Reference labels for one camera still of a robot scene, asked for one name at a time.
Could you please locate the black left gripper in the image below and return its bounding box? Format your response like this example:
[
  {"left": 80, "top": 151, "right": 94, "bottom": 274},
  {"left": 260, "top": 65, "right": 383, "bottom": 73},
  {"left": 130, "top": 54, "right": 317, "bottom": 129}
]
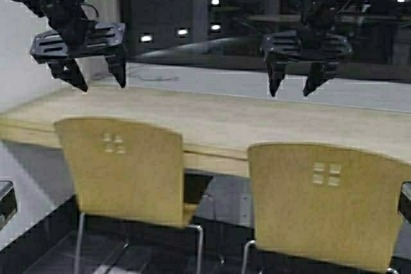
[{"left": 30, "top": 6, "right": 127, "bottom": 92}]

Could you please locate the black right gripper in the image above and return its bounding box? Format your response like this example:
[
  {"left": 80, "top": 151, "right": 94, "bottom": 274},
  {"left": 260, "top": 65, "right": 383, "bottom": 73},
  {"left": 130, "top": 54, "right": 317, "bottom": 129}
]
[{"left": 259, "top": 15, "right": 353, "bottom": 97}]

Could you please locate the yellow wooden chair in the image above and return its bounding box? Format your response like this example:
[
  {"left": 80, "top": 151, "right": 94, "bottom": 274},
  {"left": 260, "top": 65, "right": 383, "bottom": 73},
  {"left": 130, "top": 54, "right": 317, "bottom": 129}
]
[
  {"left": 247, "top": 142, "right": 410, "bottom": 273},
  {"left": 54, "top": 117, "right": 210, "bottom": 273}
]

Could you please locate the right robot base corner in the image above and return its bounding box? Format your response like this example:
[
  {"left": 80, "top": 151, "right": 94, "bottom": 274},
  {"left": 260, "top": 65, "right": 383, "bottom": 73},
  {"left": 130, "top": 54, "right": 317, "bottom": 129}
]
[{"left": 398, "top": 182, "right": 411, "bottom": 224}]

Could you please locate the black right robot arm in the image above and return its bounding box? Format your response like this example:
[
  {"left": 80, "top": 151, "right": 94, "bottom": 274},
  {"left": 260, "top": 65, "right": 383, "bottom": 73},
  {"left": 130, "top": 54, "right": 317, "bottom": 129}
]
[{"left": 260, "top": 0, "right": 353, "bottom": 96}]

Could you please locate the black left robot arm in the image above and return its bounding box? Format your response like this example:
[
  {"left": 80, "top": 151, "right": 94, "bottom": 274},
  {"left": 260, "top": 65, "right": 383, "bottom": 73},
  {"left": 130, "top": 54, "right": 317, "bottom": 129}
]
[{"left": 11, "top": 0, "right": 127, "bottom": 92}]

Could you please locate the long wooden counter table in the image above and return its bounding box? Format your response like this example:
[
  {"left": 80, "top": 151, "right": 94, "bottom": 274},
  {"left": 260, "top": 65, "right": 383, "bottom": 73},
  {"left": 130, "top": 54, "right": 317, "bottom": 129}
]
[{"left": 1, "top": 85, "right": 410, "bottom": 177}]

